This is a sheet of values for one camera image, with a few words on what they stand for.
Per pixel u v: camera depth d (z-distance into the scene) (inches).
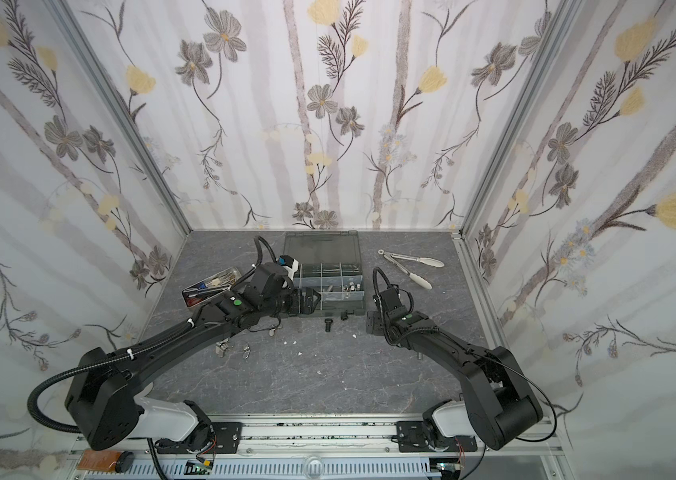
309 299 28.3
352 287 39.8
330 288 40.1
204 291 39.3
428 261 43.8
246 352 34.7
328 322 36.9
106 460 26.5
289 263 28.8
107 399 15.7
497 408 16.7
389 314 27.1
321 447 28.8
